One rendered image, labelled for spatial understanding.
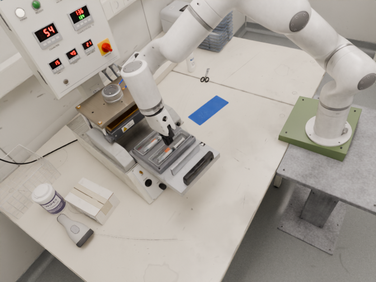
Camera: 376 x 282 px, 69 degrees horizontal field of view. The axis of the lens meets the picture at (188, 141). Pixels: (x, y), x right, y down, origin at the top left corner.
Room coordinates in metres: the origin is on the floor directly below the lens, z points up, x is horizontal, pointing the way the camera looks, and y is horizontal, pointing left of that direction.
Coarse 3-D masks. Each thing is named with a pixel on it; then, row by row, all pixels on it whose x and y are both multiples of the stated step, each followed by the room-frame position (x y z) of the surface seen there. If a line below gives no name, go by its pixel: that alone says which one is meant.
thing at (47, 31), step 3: (48, 27) 0.96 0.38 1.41; (51, 27) 0.96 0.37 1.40; (42, 30) 0.94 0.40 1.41; (45, 30) 0.95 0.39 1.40; (48, 30) 0.95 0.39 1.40; (51, 30) 0.96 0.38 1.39; (54, 30) 0.97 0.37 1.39; (39, 33) 0.93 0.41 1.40; (42, 33) 0.94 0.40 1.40; (45, 33) 0.95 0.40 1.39; (48, 33) 0.95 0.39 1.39; (51, 33) 0.96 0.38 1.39; (54, 33) 0.96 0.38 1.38; (39, 36) 0.93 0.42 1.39; (42, 36) 0.94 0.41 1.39; (45, 36) 0.94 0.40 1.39; (48, 36) 0.95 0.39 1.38; (42, 39) 0.93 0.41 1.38
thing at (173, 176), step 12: (192, 144) 0.68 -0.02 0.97; (132, 156) 0.69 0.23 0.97; (180, 156) 0.64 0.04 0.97; (192, 156) 0.62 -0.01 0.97; (216, 156) 0.60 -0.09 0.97; (168, 168) 0.59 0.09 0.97; (180, 168) 0.58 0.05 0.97; (204, 168) 0.56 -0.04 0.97; (168, 180) 0.54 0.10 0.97; (180, 180) 0.53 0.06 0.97; (192, 180) 0.52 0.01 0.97; (180, 192) 0.48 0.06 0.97
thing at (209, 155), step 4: (208, 152) 0.60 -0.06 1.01; (212, 152) 0.60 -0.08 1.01; (204, 156) 0.58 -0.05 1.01; (208, 156) 0.58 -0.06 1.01; (212, 156) 0.59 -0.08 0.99; (200, 160) 0.57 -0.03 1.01; (204, 160) 0.57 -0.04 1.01; (208, 160) 0.58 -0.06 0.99; (196, 164) 0.56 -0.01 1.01; (200, 164) 0.55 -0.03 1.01; (204, 164) 0.56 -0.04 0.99; (192, 168) 0.54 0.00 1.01; (196, 168) 0.54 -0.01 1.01; (200, 168) 0.55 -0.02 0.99; (188, 172) 0.53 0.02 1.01; (192, 172) 0.53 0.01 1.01; (196, 172) 0.53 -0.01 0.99; (184, 176) 0.52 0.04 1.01; (188, 176) 0.52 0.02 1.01; (192, 176) 0.52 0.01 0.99; (184, 180) 0.51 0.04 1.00; (188, 180) 0.51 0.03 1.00; (188, 184) 0.50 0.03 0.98
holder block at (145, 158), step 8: (176, 128) 0.76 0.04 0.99; (192, 136) 0.70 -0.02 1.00; (160, 144) 0.70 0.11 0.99; (184, 144) 0.67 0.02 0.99; (136, 152) 0.68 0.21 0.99; (152, 152) 0.66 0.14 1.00; (176, 152) 0.64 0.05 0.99; (144, 160) 0.64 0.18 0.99; (168, 160) 0.61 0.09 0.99; (160, 168) 0.58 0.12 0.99
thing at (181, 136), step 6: (180, 132) 0.73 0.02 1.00; (186, 132) 0.72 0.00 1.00; (174, 138) 0.70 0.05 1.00; (180, 138) 0.70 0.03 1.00; (186, 138) 0.69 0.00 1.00; (174, 144) 0.67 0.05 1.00; (180, 144) 0.67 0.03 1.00; (162, 150) 0.66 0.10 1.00; (168, 150) 0.65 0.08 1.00; (174, 150) 0.65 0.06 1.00; (156, 156) 0.64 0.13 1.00; (162, 156) 0.63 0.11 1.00; (156, 162) 0.61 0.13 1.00
